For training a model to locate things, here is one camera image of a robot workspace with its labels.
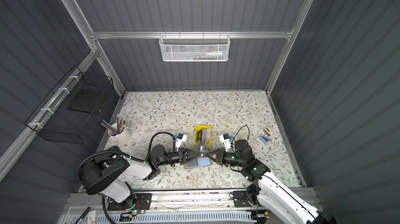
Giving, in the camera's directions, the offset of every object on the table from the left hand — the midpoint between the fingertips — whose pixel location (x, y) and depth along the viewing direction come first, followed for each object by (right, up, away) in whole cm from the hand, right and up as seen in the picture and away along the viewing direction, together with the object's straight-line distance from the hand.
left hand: (200, 156), depth 73 cm
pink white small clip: (+42, +8, +23) cm, 49 cm away
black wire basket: (-62, +20, -1) cm, 65 cm away
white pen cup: (-43, +6, +14) cm, 46 cm away
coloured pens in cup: (-47, +13, +17) cm, 52 cm away
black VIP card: (+1, +4, +4) cm, 5 cm away
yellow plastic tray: (-2, +10, +24) cm, 26 cm away
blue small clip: (+39, +4, +20) cm, 44 cm away
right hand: (+4, -1, 0) cm, 4 cm away
